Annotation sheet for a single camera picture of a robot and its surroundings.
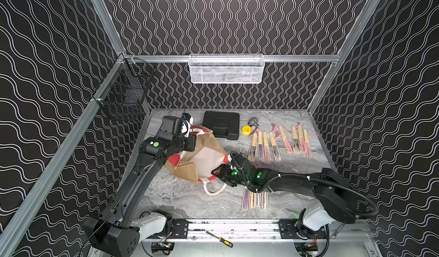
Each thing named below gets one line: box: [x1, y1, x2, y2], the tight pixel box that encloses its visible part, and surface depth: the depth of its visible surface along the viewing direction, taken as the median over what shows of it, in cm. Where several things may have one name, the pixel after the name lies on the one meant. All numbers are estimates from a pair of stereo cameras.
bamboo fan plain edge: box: [261, 191, 269, 210], surface depth 83 cm
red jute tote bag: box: [165, 125, 230, 196], surface depth 85 cm
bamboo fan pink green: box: [278, 125, 293, 154], surface depth 105 cm
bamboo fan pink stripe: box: [302, 128, 312, 159], surface depth 105 cm
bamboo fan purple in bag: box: [241, 186, 250, 211], surface depth 83 cm
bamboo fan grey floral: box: [269, 131, 282, 162], surface depth 102 cm
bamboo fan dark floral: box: [291, 125, 301, 154], surface depth 106 cm
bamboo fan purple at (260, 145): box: [258, 130, 265, 161], surface depth 103 cm
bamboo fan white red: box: [256, 192, 262, 209], surface depth 83 cm
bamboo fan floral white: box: [247, 130, 260, 169], surface depth 102 cm
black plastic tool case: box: [202, 110, 240, 141], surface depth 108 cm
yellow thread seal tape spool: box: [241, 125, 253, 136], surface depth 109 cm
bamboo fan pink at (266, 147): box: [262, 131, 270, 162], surface depth 102 cm
